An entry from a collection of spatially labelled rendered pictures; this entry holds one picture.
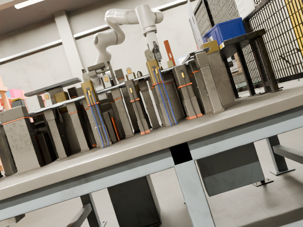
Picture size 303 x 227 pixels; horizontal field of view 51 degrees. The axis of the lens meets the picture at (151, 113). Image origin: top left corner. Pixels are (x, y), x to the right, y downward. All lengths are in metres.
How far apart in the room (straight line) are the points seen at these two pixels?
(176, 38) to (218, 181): 7.34
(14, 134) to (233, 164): 1.08
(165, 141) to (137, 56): 7.48
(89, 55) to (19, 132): 7.10
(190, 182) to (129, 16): 1.12
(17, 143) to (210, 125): 1.02
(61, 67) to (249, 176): 7.78
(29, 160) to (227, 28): 1.29
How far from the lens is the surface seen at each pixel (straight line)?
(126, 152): 1.13
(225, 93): 1.73
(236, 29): 1.93
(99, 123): 1.62
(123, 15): 1.97
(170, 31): 8.65
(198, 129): 1.12
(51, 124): 1.85
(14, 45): 9.45
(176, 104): 1.83
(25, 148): 1.74
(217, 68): 1.74
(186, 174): 1.18
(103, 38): 2.16
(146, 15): 1.83
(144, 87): 1.82
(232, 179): 1.47
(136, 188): 2.37
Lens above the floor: 0.80
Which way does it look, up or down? level
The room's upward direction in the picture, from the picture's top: 18 degrees counter-clockwise
